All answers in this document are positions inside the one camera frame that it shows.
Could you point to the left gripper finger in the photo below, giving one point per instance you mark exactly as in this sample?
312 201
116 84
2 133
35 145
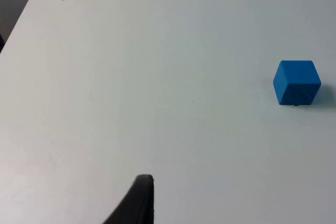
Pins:
140 203

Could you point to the blue cube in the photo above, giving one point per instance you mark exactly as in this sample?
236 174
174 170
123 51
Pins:
296 82

